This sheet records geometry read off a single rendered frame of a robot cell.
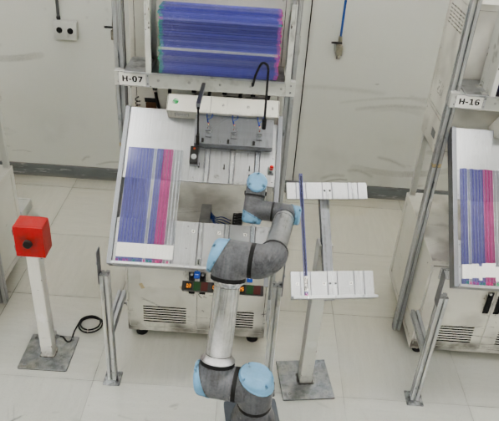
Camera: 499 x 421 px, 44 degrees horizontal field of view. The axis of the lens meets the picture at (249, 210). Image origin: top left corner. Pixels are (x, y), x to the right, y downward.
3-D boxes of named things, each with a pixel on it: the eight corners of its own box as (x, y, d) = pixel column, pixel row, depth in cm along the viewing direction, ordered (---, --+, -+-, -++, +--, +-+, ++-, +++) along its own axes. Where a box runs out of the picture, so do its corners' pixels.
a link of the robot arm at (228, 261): (232, 409, 200) (254, 246, 192) (187, 401, 202) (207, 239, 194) (238, 393, 212) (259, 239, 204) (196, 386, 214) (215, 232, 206)
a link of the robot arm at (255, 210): (268, 225, 230) (272, 196, 230) (239, 220, 231) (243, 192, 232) (270, 226, 237) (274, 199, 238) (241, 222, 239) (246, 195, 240)
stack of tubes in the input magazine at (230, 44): (278, 81, 260) (283, 16, 246) (157, 73, 260) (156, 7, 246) (277, 71, 271) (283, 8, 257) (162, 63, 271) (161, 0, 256)
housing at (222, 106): (277, 129, 280) (278, 117, 267) (169, 123, 280) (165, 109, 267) (277, 114, 282) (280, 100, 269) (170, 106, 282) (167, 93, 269)
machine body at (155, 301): (262, 347, 321) (272, 250, 288) (129, 337, 321) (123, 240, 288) (264, 271, 376) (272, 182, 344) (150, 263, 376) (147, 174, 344)
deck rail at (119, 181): (114, 266, 262) (110, 263, 256) (109, 265, 262) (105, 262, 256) (132, 111, 280) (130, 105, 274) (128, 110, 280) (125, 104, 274)
